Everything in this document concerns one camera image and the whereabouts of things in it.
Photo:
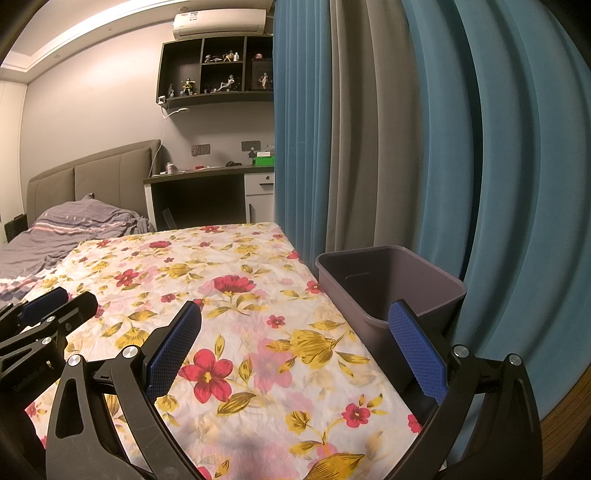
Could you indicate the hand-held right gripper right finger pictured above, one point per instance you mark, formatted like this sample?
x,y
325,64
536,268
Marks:
x,y
418,350

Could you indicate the white air conditioner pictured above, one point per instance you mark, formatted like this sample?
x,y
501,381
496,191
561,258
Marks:
x,y
219,23

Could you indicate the white drawer cabinet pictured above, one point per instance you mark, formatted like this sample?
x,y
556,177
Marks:
x,y
259,198

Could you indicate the small white jar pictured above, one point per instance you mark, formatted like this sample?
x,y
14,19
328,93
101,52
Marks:
x,y
171,168

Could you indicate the grey striped blanket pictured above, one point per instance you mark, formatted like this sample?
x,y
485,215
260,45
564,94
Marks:
x,y
69,230

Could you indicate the group of small figurines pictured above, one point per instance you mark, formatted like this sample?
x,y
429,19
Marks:
x,y
226,85

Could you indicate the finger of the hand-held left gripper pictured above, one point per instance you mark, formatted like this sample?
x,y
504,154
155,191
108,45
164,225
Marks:
x,y
44,302
78,309

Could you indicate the green box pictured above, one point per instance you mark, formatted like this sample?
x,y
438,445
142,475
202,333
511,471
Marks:
x,y
264,160

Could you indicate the grey curtain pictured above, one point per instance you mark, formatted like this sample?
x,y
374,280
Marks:
x,y
369,138

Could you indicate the grey plastic bin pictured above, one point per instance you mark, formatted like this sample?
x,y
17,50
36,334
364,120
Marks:
x,y
369,286

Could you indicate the floral tablecloth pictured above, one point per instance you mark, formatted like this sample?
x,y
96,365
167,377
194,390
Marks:
x,y
258,323

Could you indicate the dark bedside table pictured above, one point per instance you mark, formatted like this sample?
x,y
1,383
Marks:
x,y
16,229

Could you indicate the grey wall socket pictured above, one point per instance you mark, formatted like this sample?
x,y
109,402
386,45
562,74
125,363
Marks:
x,y
249,146
201,149

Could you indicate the dark wall shelf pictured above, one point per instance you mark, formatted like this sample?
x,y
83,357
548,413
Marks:
x,y
217,98

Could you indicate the blue curtain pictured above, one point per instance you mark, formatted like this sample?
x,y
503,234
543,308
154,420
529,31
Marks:
x,y
300,138
508,184

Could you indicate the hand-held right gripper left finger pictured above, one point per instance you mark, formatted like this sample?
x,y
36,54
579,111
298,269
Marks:
x,y
171,350

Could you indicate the dark desk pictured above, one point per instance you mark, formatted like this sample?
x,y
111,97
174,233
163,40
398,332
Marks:
x,y
198,203

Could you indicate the grey upholstered headboard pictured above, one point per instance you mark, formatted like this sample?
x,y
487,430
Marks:
x,y
111,170

